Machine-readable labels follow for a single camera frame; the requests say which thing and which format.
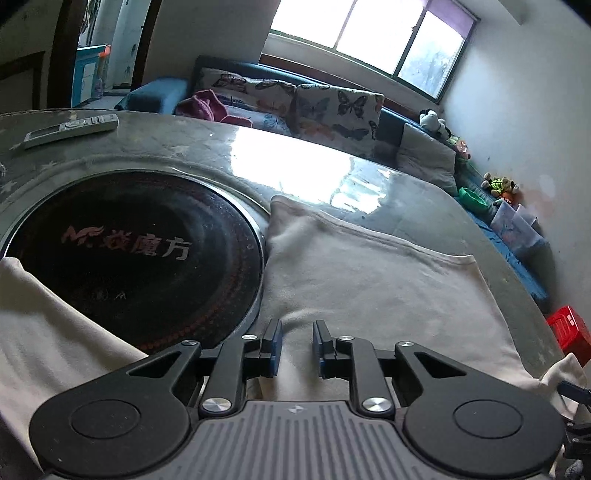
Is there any pink crumpled garment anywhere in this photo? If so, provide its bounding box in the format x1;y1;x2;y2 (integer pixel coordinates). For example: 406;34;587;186
173;89;252;128

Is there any right butterfly print pillow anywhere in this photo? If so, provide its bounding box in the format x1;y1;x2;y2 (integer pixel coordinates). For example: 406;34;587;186
294;84;385;158

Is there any white cloth garment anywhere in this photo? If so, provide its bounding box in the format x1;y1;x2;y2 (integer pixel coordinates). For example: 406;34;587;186
1;196;587;449

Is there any clear plastic storage box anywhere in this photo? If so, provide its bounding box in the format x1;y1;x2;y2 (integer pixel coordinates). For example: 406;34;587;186
491;200;547;260

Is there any grey plain cushion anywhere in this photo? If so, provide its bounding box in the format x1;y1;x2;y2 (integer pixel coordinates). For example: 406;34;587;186
396;124;458;196

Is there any round black induction cooktop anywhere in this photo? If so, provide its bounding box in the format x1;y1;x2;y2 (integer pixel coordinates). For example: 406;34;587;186
5;171;264;354

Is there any butterfly print pillow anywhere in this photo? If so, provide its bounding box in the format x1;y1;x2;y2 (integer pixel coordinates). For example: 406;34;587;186
294;84;385;158
197;68;297;119

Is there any window with green frame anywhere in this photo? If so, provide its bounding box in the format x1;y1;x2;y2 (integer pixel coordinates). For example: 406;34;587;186
270;1;478;102

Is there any green plastic bowl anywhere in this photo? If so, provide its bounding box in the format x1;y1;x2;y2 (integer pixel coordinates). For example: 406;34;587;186
458;187;490;215

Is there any small butterfly pillow lying flat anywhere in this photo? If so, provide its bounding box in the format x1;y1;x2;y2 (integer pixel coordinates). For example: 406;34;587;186
226;106;291;136

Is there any red box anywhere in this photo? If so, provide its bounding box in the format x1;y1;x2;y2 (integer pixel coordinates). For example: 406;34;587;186
547;305;591;366

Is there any green brown plush toy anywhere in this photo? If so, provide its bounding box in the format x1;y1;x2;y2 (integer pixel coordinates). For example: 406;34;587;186
481;172;520;203

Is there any dark wooden doorway frame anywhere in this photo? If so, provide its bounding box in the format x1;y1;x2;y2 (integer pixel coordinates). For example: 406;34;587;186
46;0;162;108

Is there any blue white cabinet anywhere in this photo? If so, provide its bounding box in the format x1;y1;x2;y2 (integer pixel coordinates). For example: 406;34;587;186
71;44;111;107

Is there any left butterfly print pillow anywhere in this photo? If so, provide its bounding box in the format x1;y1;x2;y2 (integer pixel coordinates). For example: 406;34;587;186
197;68;297;119

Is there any grey remote control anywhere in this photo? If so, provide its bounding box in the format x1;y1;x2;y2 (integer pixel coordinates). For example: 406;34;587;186
23;114;119;149

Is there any blue corner sofa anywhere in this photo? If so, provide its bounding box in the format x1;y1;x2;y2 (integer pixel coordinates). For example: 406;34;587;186
116;56;550;313

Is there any black white plush toy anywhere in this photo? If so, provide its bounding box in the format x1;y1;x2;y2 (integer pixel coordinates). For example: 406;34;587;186
419;109;451;141

